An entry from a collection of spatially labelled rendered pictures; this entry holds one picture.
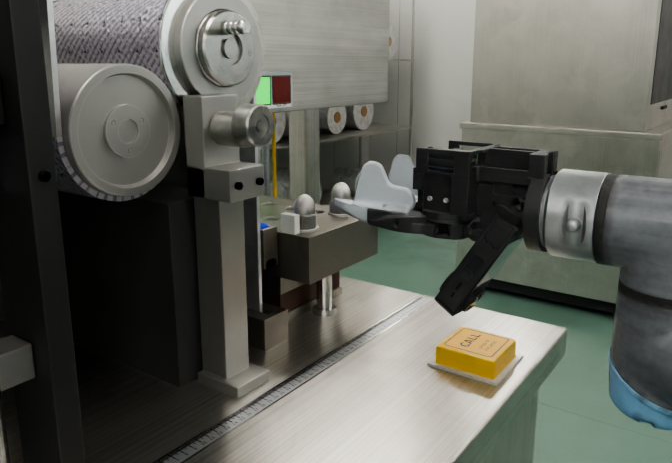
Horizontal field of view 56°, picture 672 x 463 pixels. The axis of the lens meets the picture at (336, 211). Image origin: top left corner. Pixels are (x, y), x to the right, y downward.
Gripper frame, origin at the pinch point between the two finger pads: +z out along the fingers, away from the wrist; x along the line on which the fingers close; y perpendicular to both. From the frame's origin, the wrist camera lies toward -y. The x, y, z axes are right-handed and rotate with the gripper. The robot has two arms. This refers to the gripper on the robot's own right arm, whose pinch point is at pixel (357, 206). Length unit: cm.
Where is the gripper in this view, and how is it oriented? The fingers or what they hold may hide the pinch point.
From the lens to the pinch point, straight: 66.2
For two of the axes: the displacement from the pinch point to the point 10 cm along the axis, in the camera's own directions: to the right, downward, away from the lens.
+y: 0.0, -9.7, -2.3
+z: -8.2, -1.3, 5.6
